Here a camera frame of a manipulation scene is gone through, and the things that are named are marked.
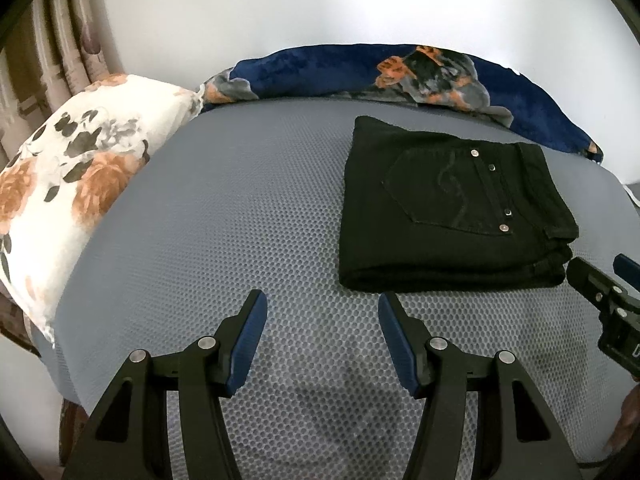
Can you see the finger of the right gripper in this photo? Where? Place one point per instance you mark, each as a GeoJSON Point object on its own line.
{"type": "Point", "coordinates": [597, 287]}
{"type": "Point", "coordinates": [628, 270]}

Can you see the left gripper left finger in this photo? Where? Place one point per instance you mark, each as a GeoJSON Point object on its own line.
{"type": "Point", "coordinates": [154, 398]}

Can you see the black pants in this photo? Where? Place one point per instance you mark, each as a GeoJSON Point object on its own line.
{"type": "Point", "coordinates": [427, 211]}

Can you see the person's right hand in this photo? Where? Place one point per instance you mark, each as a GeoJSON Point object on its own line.
{"type": "Point", "coordinates": [627, 424]}

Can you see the white floral pillow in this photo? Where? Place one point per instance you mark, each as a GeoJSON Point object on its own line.
{"type": "Point", "coordinates": [68, 174]}

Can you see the blue floral blanket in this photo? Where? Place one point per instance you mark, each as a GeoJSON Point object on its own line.
{"type": "Point", "coordinates": [406, 74]}

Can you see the beige curtain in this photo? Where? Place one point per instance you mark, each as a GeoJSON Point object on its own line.
{"type": "Point", "coordinates": [51, 58]}

